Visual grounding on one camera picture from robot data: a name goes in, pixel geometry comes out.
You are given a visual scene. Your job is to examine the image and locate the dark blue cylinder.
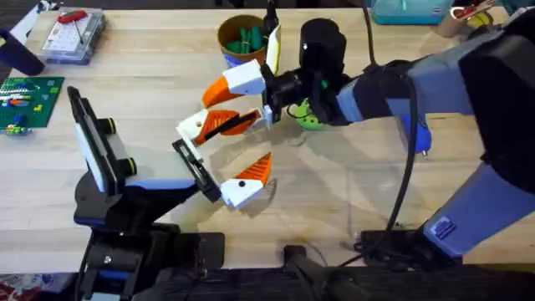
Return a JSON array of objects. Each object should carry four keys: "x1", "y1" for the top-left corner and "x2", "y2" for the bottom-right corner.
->
[{"x1": 0, "y1": 27, "x2": 46, "y2": 77}]

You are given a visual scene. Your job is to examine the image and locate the clear plastic parts box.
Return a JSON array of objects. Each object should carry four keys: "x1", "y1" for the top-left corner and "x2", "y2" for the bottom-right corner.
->
[{"x1": 39, "y1": 7, "x2": 105, "y2": 66}]

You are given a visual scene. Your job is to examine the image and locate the green board with toy blocks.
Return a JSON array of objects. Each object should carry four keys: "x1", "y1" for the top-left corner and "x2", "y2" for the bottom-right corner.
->
[{"x1": 0, "y1": 75, "x2": 66, "y2": 137}]

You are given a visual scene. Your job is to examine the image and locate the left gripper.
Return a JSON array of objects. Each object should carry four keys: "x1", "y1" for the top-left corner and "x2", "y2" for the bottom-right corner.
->
[{"x1": 111, "y1": 109, "x2": 273, "y2": 229}]

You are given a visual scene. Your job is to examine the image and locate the red handled tool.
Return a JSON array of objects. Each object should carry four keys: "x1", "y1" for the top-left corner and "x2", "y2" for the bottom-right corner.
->
[{"x1": 56, "y1": 10, "x2": 89, "y2": 43}]

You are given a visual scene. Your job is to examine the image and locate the green disc with holes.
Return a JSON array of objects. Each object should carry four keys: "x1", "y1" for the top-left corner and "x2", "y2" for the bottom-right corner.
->
[{"x1": 290, "y1": 98, "x2": 329, "y2": 131}]

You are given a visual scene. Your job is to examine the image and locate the blue electric screwdriver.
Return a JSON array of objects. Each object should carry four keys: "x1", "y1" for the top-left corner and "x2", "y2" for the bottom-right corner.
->
[{"x1": 396, "y1": 112, "x2": 434, "y2": 158}]

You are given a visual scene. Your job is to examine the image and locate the printed plastic bag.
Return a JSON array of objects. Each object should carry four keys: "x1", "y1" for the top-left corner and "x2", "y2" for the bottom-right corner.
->
[{"x1": 0, "y1": 273, "x2": 80, "y2": 301}]

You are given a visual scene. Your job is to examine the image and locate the upright flat wrist plate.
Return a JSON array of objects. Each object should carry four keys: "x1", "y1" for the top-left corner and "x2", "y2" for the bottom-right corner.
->
[
  {"x1": 66, "y1": 85, "x2": 122, "y2": 197},
  {"x1": 265, "y1": 24, "x2": 282, "y2": 76}
]

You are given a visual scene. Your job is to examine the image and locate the brown tub of green toys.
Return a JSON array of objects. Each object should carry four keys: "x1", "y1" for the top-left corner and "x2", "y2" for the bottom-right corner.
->
[{"x1": 217, "y1": 14, "x2": 271, "y2": 69}]

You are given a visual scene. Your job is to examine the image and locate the teal box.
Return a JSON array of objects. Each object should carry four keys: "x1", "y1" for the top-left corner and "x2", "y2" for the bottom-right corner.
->
[{"x1": 369, "y1": 0, "x2": 455, "y2": 26}]

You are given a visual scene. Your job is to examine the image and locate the black rail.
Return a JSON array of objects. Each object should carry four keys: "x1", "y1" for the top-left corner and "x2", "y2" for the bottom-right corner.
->
[{"x1": 79, "y1": 246, "x2": 535, "y2": 301}]

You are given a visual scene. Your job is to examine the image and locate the red handled scissors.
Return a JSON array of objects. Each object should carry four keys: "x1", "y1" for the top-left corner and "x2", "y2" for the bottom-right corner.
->
[{"x1": 450, "y1": 0, "x2": 497, "y2": 21}]

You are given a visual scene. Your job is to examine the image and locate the thin black cable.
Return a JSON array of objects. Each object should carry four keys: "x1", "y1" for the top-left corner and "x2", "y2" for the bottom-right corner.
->
[{"x1": 361, "y1": 3, "x2": 380, "y2": 70}]

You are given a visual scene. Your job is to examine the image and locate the thick black cable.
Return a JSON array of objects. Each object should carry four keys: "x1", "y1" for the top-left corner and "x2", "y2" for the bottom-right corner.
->
[{"x1": 338, "y1": 74, "x2": 420, "y2": 268}]

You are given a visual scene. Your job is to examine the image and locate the black knob with yellow ring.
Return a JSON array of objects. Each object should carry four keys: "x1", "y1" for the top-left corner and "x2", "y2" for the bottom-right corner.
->
[
  {"x1": 120, "y1": 156, "x2": 138, "y2": 177},
  {"x1": 96, "y1": 117, "x2": 117, "y2": 135}
]

